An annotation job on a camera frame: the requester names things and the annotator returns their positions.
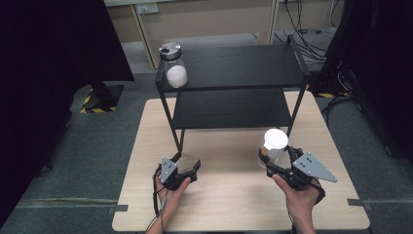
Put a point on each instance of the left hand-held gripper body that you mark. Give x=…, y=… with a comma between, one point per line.
x=168, y=170

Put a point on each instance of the jar with white lid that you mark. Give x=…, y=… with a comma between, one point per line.
x=275, y=139

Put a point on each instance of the person's left hand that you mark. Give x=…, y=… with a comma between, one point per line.
x=172, y=198

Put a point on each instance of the black curtain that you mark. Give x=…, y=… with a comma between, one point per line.
x=48, y=81
x=383, y=65

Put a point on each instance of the person's right hand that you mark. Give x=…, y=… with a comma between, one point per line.
x=300, y=201

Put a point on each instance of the glass jar with metal lid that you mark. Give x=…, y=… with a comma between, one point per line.
x=177, y=76

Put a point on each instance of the striped black stand base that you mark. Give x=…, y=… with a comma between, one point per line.
x=326, y=95
x=102, y=97

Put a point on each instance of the black metal shelf rack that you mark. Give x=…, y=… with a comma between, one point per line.
x=233, y=65

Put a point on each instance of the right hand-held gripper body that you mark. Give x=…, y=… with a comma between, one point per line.
x=308, y=169

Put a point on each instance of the white wall socket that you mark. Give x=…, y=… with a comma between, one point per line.
x=147, y=8

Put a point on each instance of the grey tape strip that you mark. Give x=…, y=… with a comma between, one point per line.
x=358, y=204
x=118, y=208

